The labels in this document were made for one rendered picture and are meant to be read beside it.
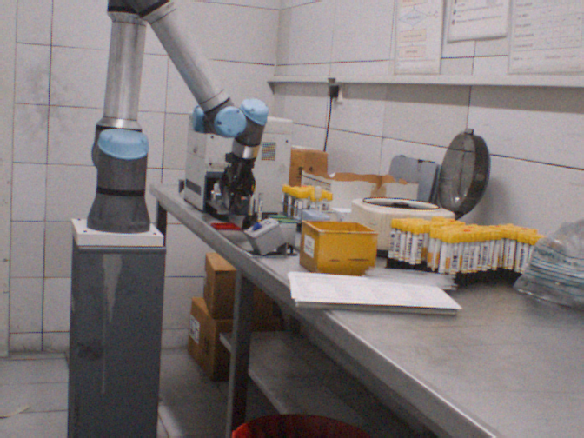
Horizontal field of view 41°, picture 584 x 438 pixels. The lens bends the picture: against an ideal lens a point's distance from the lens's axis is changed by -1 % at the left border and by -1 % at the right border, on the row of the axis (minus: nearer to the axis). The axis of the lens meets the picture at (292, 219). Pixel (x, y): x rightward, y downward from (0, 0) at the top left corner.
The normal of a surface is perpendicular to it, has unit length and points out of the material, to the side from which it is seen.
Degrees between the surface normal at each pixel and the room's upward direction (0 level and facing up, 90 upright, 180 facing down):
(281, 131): 90
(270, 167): 90
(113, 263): 90
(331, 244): 90
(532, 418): 0
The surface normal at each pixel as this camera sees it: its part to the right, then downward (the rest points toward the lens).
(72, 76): 0.33, 0.17
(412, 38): -0.95, 0.02
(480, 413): 0.07, -0.99
